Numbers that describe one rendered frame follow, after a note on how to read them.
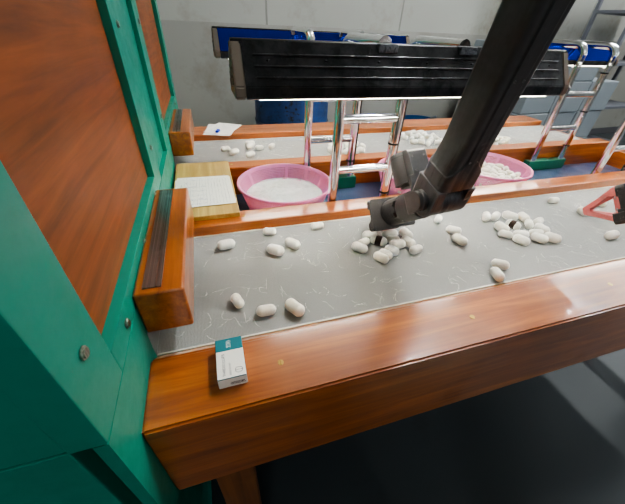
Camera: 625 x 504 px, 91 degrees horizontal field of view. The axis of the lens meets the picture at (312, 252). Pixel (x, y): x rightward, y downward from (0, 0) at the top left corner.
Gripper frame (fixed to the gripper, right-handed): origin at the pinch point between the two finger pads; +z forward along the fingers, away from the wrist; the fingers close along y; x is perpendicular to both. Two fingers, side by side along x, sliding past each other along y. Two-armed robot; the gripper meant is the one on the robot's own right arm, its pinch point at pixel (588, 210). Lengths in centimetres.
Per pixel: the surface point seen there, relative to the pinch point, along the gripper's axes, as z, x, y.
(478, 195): 26.3, -9.7, 0.0
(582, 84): 138, -107, -229
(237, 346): -2, 11, 70
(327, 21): 181, -190, -33
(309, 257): 17, 0, 53
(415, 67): -3.7, -26.8, 36.1
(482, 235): 16.4, 1.5, 10.3
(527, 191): 26.7, -9.1, -18.0
